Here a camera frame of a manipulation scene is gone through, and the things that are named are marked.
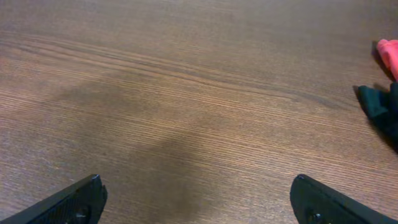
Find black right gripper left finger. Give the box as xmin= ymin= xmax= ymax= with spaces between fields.
xmin=1 ymin=174 xmax=108 ymax=224

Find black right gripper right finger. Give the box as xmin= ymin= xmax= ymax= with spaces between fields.
xmin=290 ymin=174 xmax=397 ymax=224

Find red garment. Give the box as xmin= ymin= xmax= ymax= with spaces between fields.
xmin=377 ymin=39 xmax=398 ymax=81

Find black garment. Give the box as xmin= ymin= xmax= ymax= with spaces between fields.
xmin=357 ymin=82 xmax=397 ymax=149

